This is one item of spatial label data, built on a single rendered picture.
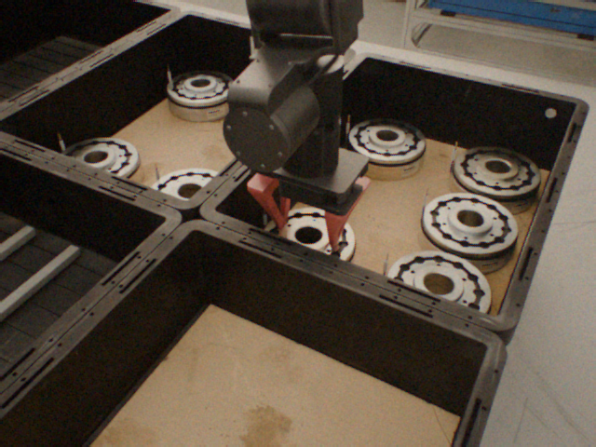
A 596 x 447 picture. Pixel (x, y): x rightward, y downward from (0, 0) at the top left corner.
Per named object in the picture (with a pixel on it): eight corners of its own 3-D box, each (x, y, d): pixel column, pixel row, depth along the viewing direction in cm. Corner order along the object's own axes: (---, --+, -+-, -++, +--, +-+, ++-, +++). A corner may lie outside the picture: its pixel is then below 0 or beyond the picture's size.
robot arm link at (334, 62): (355, 40, 49) (295, 28, 51) (320, 75, 44) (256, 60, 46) (350, 112, 54) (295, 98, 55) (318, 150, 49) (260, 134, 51)
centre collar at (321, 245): (299, 218, 65) (299, 214, 64) (338, 232, 63) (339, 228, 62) (277, 245, 61) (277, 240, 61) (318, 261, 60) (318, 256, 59)
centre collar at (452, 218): (457, 202, 67) (458, 197, 66) (499, 218, 64) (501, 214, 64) (439, 225, 64) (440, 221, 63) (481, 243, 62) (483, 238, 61)
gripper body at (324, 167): (342, 209, 53) (345, 142, 48) (248, 178, 57) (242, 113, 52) (369, 172, 57) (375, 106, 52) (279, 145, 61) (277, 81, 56)
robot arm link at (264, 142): (362, -35, 44) (264, -35, 47) (292, 23, 36) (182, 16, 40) (369, 110, 51) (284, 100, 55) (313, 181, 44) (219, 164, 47)
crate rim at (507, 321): (359, 65, 82) (361, 49, 81) (585, 117, 72) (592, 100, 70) (194, 232, 56) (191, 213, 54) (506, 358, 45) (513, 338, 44)
